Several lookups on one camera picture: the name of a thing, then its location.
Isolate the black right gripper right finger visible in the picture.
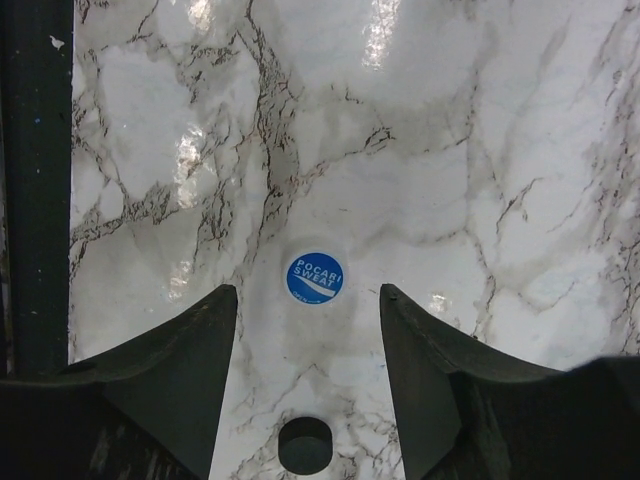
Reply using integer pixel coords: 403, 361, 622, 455
379, 284, 639, 479

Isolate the black bottle cap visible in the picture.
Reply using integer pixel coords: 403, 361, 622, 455
278, 416, 333, 475

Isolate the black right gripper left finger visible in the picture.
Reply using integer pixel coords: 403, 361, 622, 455
1, 285, 237, 479

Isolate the blue white bottle cap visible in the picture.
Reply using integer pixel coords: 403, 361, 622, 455
281, 235, 349, 306

